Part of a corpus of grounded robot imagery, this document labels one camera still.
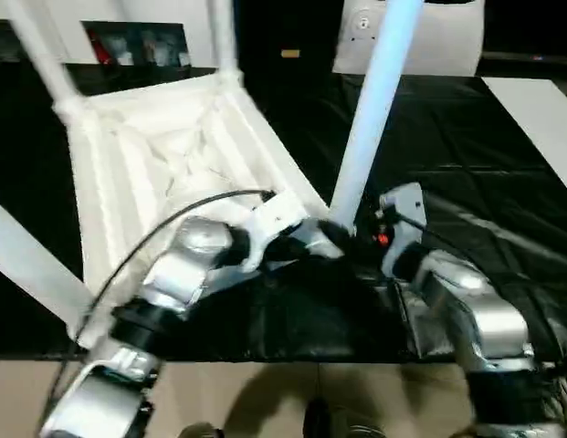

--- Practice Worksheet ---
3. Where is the white plastic table leg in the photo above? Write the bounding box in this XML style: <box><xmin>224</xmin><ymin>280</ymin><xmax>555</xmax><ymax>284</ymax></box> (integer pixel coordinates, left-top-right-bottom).
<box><xmin>327</xmin><ymin>0</ymin><xmax>426</xmax><ymax>235</ymax></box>
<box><xmin>3</xmin><ymin>0</ymin><xmax>89</xmax><ymax>125</ymax></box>
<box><xmin>207</xmin><ymin>0</ymin><xmax>244</xmax><ymax>89</ymax></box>
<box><xmin>0</xmin><ymin>194</ymin><xmax>96</xmax><ymax>338</ymax></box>

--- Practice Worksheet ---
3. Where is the white plastic table top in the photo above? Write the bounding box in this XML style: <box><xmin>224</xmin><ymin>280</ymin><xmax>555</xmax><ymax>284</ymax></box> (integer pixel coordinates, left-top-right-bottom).
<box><xmin>58</xmin><ymin>71</ymin><xmax>353</xmax><ymax>351</ymax></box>

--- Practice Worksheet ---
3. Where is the black work mat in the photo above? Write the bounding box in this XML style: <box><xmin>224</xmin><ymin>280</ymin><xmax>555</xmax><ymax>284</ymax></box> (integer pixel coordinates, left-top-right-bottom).
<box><xmin>0</xmin><ymin>57</ymin><xmax>567</xmax><ymax>367</ymax></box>

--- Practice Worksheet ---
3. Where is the white sheet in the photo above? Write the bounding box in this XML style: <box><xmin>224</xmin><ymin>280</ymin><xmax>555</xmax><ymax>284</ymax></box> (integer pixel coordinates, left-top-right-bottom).
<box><xmin>480</xmin><ymin>75</ymin><xmax>567</xmax><ymax>203</ymax></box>

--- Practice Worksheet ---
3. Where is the white chair back panel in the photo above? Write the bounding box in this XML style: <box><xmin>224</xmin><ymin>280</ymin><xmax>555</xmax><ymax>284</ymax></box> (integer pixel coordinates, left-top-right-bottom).
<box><xmin>331</xmin><ymin>0</ymin><xmax>488</xmax><ymax>78</ymax></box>

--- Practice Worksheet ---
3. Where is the black robot foot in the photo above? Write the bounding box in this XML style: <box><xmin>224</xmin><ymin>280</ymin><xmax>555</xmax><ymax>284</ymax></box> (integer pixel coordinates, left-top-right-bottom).
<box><xmin>179</xmin><ymin>421</ymin><xmax>224</xmax><ymax>438</ymax></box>

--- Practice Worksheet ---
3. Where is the black cabinet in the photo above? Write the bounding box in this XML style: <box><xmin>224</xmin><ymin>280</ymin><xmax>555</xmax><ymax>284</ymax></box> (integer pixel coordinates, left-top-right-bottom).
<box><xmin>234</xmin><ymin>0</ymin><xmax>353</xmax><ymax>78</ymax></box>

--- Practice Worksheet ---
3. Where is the white cabinet with glass doors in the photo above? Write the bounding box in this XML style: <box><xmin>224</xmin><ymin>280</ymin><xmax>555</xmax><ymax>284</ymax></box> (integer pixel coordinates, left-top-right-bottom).
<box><xmin>0</xmin><ymin>0</ymin><xmax>221</xmax><ymax>68</ymax></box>

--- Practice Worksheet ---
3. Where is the red packet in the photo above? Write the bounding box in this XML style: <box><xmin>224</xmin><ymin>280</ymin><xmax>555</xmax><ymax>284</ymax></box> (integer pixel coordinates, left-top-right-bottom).
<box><xmin>90</xmin><ymin>33</ymin><xmax>112</xmax><ymax>66</ymax></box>

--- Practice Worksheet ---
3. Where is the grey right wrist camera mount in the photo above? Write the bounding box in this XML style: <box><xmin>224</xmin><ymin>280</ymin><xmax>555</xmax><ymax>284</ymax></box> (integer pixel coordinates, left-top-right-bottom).
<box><xmin>377</xmin><ymin>181</ymin><xmax>426</xmax><ymax>280</ymax></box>

